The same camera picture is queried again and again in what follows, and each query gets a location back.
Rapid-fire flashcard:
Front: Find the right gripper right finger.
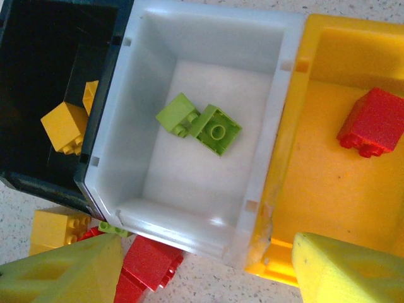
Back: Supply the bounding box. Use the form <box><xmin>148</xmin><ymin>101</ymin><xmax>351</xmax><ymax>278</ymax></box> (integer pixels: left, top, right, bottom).
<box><xmin>290</xmin><ymin>232</ymin><xmax>404</xmax><ymax>303</ymax></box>

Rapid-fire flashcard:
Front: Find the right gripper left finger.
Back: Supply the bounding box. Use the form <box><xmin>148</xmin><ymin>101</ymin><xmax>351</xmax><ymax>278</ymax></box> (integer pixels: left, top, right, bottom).
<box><xmin>0</xmin><ymin>232</ymin><xmax>124</xmax><ymax>303</ymax></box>

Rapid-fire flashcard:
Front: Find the yellow lego brick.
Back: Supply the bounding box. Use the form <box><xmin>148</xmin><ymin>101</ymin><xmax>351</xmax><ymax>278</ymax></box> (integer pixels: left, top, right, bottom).
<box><xmin>29</xmin><ymin>207</ymin><xmax>93</xmax><ymax>257</ymax></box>
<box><xmin>40</xmin><ymin>100</ymin><xmax>90</xmax><ymax>156</ymax></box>
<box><xmin>81</xmin><ymin>80</ymin><xmax>100</xmax><ymax>117</ymax></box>

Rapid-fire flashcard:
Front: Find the red lego brick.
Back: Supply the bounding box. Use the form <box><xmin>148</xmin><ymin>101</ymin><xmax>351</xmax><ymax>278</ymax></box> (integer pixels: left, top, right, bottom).
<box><xmin>121</xmin><ymin>235</ymin><xmax>184</xmax><ymax>292</ymax></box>
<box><xmin>336</xmin><ymin>87</ymin><xmax>404</xmax><ymax>158</ymax></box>
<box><xmin>112</xmin><ymin>273</ymin><xmax>148</xmax><ymax>303</ymax></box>
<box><xmin>77</xmin><ymin>226</ymin><xmax>107</xmax><ymax>242</ymax></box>

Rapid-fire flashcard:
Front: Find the green lego brick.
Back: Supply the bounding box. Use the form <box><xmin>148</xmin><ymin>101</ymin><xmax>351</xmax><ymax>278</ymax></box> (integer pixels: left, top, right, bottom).
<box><xmin>189</xmin><ymin>104</ymin><xmax>243</xmax><ymax>158</ymax></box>
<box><xmin>155</xmin><ymin>92</ymin><xmax>200</xmax><ymax>139</ymax></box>
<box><xmin>97</xmin><ymin>220</ymin><xmax>131</xmax><ymax>238</ymax></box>

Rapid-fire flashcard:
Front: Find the yellow plastic bin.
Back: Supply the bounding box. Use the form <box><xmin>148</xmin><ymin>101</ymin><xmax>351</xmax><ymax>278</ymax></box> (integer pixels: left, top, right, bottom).
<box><xmin>244</xmin><ymin>13</ymin><xmax>404</xmax><ymax>287</ymax></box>

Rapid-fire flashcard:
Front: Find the white plastic bin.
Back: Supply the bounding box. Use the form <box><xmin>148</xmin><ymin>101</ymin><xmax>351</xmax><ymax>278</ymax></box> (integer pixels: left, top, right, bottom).
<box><xmin>74</xmin><ymin>0</ymin><xmax>307</xmax><ymax>268</ymax></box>

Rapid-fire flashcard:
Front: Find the black plastic bin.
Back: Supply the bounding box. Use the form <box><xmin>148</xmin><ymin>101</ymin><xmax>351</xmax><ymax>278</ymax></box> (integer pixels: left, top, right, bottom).
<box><xmin>0</xmin><ymin>0</ymin><xmax>135</xmax><ymax>220</ymax></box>

